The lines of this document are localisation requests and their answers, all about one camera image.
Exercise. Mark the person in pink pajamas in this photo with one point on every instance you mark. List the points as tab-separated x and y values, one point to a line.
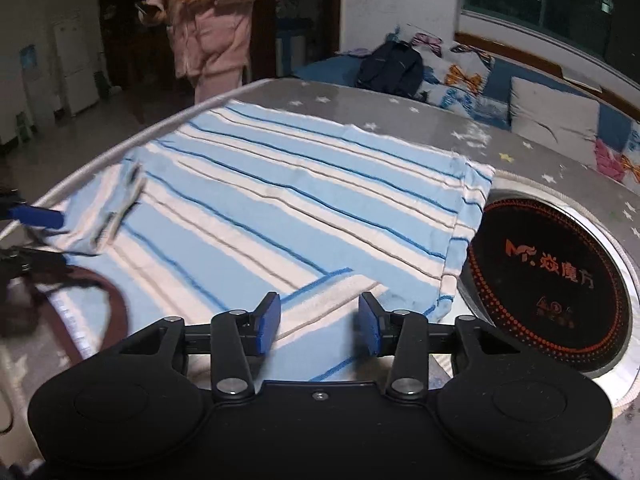
210	40

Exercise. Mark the grey star quilted table cover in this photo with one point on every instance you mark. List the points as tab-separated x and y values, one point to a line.
88	397

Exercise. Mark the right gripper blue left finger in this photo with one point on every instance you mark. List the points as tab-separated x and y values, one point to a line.
236	336

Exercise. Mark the white refrigerator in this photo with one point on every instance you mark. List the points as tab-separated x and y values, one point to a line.
75	66

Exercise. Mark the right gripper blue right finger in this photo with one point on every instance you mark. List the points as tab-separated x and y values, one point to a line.
403	335

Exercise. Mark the blue white striped garment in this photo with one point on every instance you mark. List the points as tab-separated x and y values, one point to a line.
242	200

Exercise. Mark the right butterfly print pillow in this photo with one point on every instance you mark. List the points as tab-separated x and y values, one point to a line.
630	159

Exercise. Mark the grey plain cushion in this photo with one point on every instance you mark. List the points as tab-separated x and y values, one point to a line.
561	121

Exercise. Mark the black round induction cooktop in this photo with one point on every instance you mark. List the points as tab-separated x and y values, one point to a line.
544	280

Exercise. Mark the pink crumpled cloth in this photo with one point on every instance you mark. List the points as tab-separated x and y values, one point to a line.
608	161

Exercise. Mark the dark blue backpack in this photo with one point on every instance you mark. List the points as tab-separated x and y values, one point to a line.
394	68

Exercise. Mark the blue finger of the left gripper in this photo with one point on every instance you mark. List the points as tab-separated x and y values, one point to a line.
37	217

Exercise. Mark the left butterfly print pillow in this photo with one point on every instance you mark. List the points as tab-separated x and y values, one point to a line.
454	75

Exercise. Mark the blue sofa bench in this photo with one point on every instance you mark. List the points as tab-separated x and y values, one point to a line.
494	106

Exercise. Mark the butterfly print pillow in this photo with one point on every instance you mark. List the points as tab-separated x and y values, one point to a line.
454	75
630	159

